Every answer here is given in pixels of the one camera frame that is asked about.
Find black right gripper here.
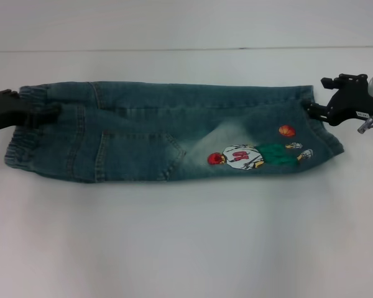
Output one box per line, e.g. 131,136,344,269
303,73,373,127

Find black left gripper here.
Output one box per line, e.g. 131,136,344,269
0,88,62,135

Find blue denim shorts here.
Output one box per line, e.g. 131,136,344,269
3,81,346,184

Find grey right arm cable plug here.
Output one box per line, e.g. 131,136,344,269
356,114,373,135

